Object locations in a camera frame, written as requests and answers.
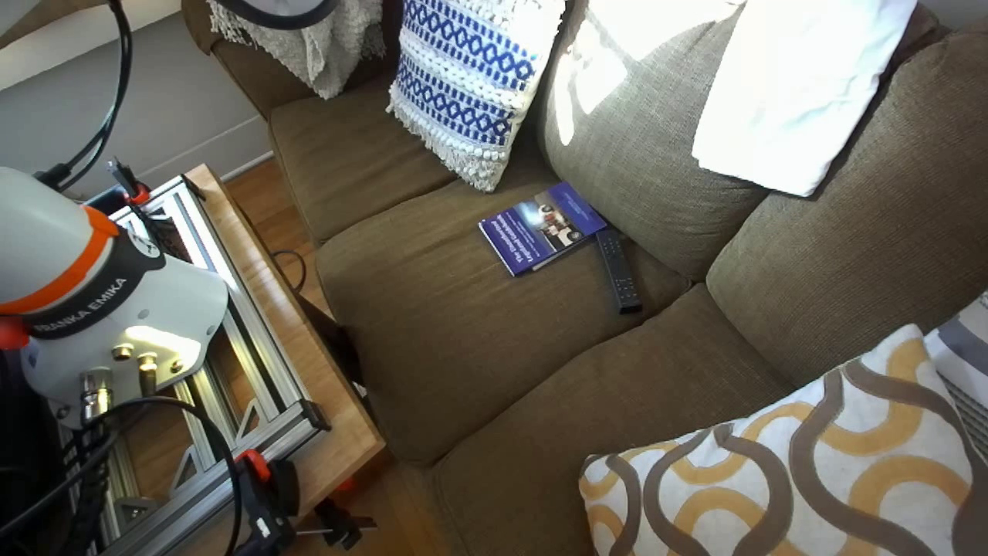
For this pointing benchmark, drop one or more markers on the black orange bar clamp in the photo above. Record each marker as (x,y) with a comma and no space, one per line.
(123,181)
(268,495)

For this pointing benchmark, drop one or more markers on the blue booklet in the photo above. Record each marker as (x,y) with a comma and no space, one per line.
(540,228)

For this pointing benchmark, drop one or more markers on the red round knob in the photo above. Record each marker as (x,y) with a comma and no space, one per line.
(10,335)

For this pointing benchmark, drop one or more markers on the grey white striped pillow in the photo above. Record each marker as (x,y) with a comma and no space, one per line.
(968,360)

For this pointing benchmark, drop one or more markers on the brown sofa back cushion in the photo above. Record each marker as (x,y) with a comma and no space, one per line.
(874,257)
(638,134)

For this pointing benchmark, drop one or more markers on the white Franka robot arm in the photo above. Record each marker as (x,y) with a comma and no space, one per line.
(61,257)

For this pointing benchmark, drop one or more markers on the white towel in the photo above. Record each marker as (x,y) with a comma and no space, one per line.
(791,93)

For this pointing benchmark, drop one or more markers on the black remote control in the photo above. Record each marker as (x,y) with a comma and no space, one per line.
(617,274)

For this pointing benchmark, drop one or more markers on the brown fabric sofa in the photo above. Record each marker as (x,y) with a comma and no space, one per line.
(432,340)

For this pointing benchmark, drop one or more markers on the yellow grey wavy pillow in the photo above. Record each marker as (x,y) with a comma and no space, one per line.
(822,463)

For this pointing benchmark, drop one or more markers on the blue white woven pillow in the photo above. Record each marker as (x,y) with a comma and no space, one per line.
(468,80)

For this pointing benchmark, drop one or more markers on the wooden table board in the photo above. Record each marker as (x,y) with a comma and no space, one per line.
(329,412)

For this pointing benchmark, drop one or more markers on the cream knitted blanket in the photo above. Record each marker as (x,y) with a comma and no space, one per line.
(311,50)

